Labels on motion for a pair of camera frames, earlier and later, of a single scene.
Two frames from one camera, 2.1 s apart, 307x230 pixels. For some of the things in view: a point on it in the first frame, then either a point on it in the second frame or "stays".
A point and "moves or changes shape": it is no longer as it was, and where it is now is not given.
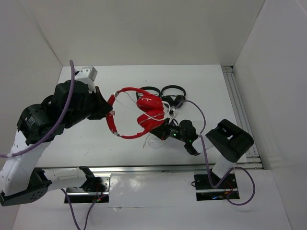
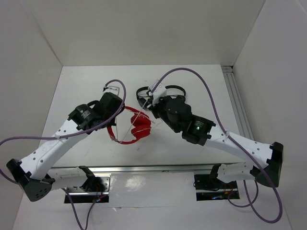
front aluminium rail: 135,168 stays
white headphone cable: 149,118 -> 116,139
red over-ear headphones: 150,110 moves or changes shape
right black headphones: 178,99 stays
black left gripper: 103,107 -> 112,123
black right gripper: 162,131 -> 153,108
